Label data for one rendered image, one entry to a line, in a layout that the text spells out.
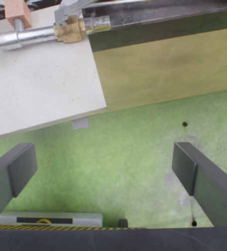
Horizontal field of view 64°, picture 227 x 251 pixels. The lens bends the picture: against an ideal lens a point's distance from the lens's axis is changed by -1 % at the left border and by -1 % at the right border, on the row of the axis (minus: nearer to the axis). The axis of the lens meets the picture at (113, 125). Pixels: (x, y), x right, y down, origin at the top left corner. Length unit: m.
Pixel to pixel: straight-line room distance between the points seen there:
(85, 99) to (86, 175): 0.84
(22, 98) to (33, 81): 0.04
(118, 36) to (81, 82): 0.15
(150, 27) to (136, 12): 0.04
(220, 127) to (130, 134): 0.54
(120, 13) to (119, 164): 0.84
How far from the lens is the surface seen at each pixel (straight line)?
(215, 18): 0.49
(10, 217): 1.13
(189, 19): 0.46
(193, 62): 0.67
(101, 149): 1.10
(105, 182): 1.11
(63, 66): 0.34
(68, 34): 0.34
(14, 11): 0.39
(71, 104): 0.31
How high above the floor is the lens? 1.09
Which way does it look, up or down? 81 degrees down
